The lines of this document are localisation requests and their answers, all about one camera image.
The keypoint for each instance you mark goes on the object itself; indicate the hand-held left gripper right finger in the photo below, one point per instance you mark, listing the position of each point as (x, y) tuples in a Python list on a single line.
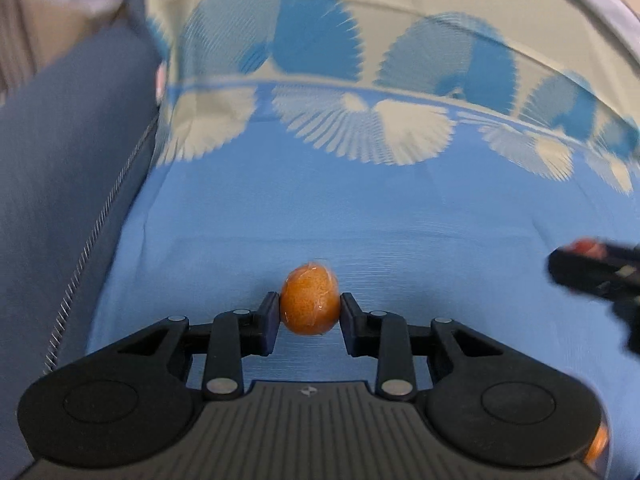
[(348, 325)]

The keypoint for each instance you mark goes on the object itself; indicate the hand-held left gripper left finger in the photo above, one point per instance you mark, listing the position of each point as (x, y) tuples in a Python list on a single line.
[(270, 322)]

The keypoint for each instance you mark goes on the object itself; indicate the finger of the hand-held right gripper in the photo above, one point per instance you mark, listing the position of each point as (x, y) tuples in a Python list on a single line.
[(575, 272), (622, 250)]

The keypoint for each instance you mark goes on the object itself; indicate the small red fruit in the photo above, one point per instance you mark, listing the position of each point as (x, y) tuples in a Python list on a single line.
[(584, 247)]

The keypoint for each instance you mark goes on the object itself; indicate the orange round fruit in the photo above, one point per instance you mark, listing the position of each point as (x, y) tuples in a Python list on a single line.
[(597, 447), (307, 300)]

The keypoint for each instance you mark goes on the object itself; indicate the blue fan-patterned bedsheet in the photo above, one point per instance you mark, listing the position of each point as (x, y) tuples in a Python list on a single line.
[(400, 200)]

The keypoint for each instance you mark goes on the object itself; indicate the grey cloth cover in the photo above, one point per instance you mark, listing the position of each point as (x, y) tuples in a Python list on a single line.
[(600, 0)]

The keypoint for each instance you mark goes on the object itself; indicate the dark blue zippered cushion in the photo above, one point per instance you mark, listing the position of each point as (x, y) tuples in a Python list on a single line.
[(60, 160)]

